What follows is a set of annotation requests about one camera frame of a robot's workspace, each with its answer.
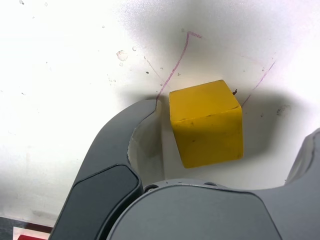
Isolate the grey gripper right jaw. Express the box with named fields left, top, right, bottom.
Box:
left=107, top=127, right=320, bottom=240

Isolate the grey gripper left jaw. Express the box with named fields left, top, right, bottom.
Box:
left=51, top=99, right=166, bottom=240

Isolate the yellow cube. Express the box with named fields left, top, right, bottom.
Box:
left=168, top=79, right=245, bottom=169

